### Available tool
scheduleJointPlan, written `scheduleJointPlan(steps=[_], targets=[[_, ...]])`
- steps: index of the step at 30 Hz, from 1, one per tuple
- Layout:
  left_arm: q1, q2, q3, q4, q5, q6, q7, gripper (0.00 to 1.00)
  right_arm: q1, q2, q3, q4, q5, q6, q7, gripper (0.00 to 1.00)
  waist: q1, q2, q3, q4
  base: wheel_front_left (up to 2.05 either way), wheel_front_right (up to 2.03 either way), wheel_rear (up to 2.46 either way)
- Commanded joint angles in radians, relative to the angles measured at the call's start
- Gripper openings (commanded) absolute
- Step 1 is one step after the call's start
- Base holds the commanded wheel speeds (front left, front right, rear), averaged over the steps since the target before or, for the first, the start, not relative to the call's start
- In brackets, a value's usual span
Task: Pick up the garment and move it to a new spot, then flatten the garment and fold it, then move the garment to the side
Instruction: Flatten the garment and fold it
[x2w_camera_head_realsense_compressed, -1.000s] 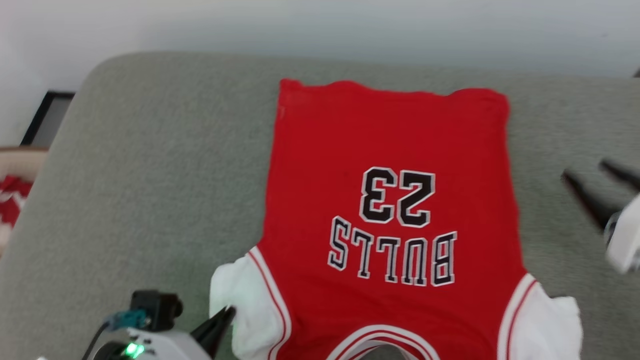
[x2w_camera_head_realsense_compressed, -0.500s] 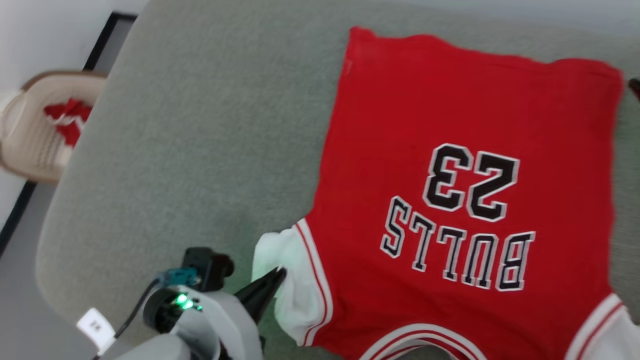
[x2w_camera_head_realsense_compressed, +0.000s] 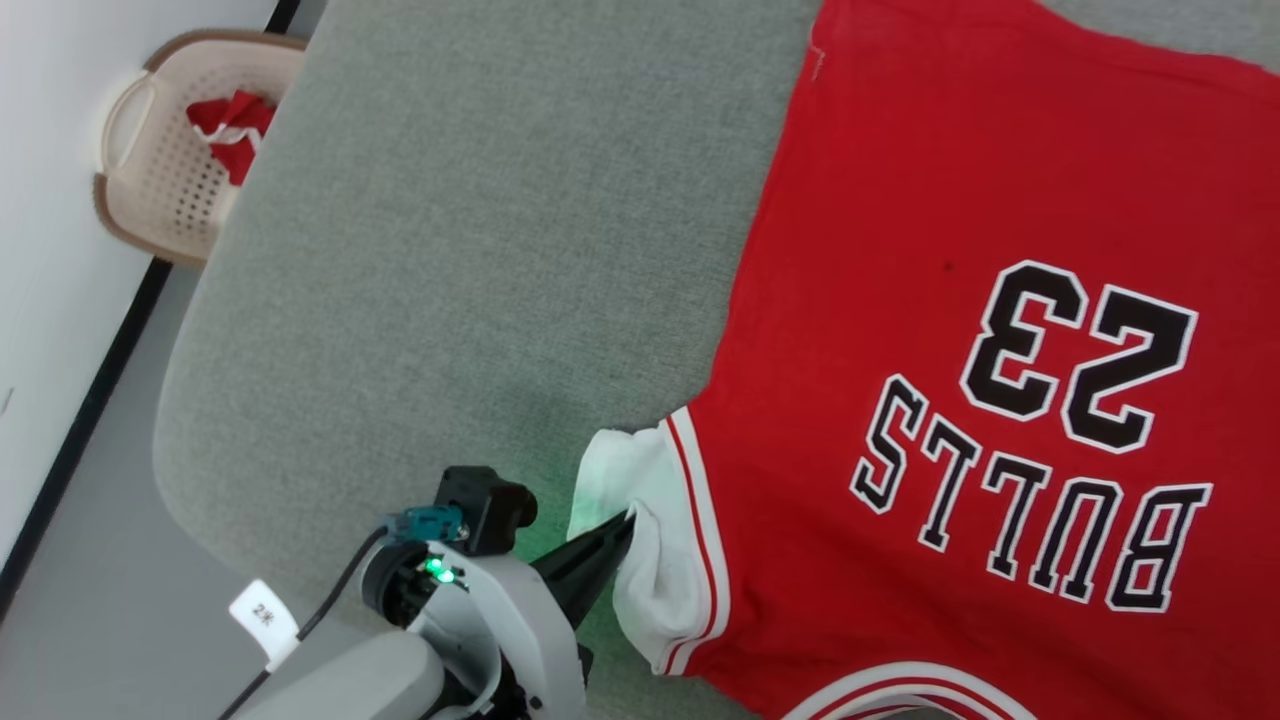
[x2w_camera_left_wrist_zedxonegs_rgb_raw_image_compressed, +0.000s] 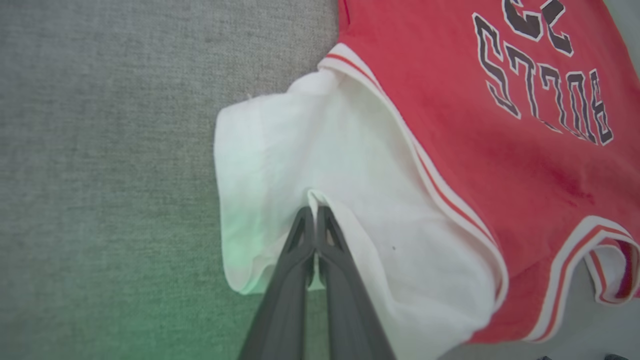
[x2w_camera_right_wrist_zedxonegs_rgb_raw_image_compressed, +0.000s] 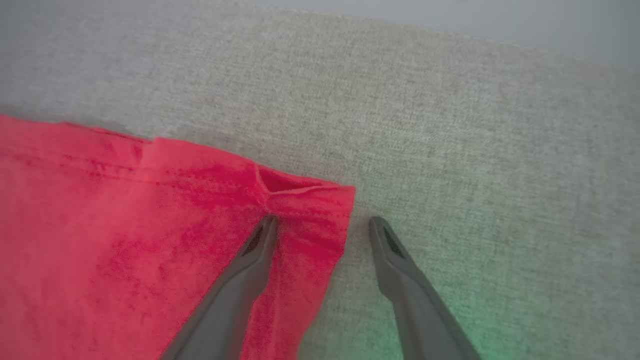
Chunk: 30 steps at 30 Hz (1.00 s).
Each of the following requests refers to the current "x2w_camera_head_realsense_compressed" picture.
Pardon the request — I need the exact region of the red white basketball jersey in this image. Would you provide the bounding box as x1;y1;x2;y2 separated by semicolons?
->
568;0;1280;720

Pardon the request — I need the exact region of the black baseboard strip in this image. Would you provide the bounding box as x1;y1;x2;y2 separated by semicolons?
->
0;0;301;621

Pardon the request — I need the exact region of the white paper cable tag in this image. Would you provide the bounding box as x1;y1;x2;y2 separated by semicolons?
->
228;578;299;673

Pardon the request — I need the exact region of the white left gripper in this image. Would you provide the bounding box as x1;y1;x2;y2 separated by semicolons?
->
360;510;638;720

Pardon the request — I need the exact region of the red white garment in basket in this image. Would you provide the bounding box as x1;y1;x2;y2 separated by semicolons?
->
186;90;278;187

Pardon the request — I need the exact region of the beige plastic laundry basket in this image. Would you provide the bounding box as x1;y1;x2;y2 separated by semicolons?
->
93;28;309;269

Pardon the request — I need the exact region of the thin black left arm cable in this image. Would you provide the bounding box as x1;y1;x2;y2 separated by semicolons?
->
215;505;466;720

